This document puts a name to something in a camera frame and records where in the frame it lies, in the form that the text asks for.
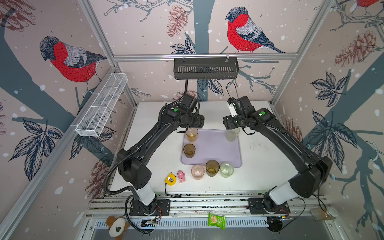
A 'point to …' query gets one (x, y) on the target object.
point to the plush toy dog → (117, 227)
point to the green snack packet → (216, 221)
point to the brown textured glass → (189, 150)
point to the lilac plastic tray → (203, 144)
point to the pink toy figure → (181, 176)
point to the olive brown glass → (212, 166)
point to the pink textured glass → (197, 171)
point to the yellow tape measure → (171, 179)
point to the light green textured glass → (227, 169)
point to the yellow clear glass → (191, 133)
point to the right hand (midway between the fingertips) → (227, 121)
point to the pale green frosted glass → (232, 134)
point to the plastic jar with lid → (324, 213)
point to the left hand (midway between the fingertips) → (198, 123)
